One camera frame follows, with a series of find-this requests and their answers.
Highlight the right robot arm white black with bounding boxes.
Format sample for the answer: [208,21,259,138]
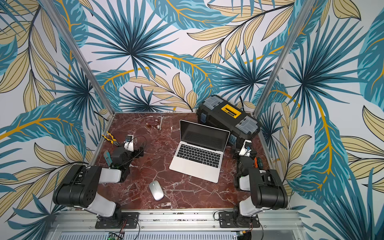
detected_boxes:
[234,147,288,218]

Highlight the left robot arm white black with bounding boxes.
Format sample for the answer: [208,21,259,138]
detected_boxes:
[53,147,145,221]

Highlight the green screwdriver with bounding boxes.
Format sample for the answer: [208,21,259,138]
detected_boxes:
[257,158,264,170]

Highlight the white wireless mouse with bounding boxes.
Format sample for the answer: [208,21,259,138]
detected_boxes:
[149,180,164,201]

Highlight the silver laptop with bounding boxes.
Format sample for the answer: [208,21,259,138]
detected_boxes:
[170,120,230,184]

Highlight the black yellow toolbox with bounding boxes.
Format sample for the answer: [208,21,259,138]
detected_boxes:
[197,95,261,151]

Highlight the teal utility knife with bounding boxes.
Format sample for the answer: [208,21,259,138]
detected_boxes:
[103,151,113,167]

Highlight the yellow black pliers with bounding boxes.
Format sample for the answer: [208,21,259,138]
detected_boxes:
[102,131,120,147]

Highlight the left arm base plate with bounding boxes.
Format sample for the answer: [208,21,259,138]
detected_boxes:
[95,212,140,229]

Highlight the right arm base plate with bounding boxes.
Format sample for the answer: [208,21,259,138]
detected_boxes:
[215,211,261,229]

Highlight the aluminium corner post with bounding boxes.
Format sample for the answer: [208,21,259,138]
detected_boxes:
[253,0,315,118]
[40,0,115,115]

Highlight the left aluminium corner post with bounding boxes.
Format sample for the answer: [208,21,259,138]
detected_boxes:
[40,0,115,115]

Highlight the right aluminium corner post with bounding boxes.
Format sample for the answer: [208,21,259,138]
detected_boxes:
[253,0,315,118]

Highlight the aluminium front rail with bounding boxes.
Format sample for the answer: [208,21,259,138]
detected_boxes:
[46,209,308,240]

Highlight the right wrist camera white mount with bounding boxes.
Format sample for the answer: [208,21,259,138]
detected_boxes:
[239,140,252,157]

